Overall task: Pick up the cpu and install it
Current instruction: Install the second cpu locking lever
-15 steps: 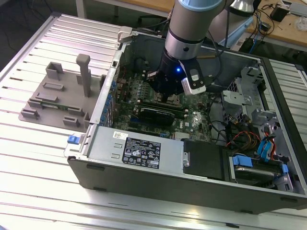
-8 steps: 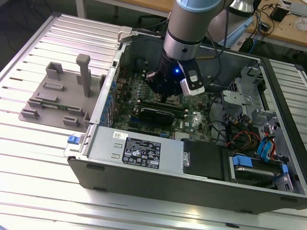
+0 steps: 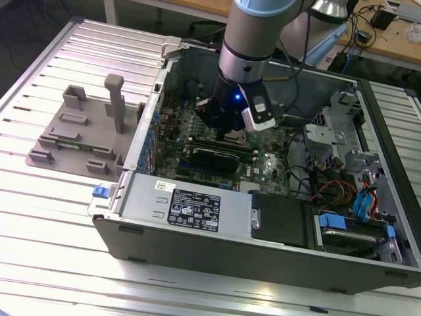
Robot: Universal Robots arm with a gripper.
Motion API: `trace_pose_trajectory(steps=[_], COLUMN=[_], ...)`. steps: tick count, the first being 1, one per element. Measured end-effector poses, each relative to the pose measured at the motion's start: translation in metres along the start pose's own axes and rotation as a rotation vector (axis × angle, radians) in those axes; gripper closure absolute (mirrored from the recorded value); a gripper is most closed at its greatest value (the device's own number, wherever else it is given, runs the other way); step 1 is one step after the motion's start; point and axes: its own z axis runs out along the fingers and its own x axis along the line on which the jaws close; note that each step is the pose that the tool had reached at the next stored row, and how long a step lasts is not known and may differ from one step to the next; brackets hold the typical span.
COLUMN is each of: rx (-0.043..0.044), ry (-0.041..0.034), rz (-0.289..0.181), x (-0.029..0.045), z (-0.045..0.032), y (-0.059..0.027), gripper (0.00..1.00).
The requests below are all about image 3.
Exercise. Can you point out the white desk frame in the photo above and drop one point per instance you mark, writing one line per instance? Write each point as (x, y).
(160, 23)

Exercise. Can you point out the green motherboard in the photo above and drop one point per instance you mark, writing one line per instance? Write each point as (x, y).
(273, 158)

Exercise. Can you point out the black graphics card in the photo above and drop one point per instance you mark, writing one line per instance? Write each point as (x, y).
(213, 158)

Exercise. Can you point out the gray plastic parts rack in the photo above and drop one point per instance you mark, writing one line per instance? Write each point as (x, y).
(93, 131)

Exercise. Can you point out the gray case release latch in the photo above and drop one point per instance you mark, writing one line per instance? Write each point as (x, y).
(171, 46)

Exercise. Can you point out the hard disk in blue carrier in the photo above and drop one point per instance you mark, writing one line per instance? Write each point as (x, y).
(347, 237)

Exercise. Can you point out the silver metal drive cage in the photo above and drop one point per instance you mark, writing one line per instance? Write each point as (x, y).
(325, 131)

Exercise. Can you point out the green RAM stick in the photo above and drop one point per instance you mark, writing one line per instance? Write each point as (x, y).
(72, 145)

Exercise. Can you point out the black installed RAM stick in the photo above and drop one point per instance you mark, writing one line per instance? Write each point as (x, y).
(204, 144)

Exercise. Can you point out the black open PC case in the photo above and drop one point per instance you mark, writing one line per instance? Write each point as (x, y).
(197, 250)

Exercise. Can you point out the silver chipset heatsink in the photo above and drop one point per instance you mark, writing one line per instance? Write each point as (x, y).
(247, 187)

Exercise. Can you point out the gray flat device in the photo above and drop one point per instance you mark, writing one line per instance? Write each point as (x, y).
(409, 12)

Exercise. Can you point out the silver power supply unit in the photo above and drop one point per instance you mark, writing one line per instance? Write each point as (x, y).
(143, 200)

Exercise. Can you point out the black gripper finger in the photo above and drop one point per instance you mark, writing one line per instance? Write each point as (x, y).
(223, 135)

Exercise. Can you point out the small electronic module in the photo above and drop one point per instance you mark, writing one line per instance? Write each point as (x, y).
(363, 35)

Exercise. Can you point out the CPU socket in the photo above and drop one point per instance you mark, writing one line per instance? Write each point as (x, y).
(241, 140)

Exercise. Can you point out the black box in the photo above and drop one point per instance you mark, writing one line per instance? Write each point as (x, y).
(381, 18)

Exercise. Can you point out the blue case latch clip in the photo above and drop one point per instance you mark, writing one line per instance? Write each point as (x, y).
(100, 191)

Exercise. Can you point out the wooden desk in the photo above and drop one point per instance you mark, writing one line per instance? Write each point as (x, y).
(394, 46)

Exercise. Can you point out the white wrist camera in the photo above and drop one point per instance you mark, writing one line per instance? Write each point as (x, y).
(260, 115)

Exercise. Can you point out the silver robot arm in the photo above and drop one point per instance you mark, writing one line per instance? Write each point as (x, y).
(250, 36)

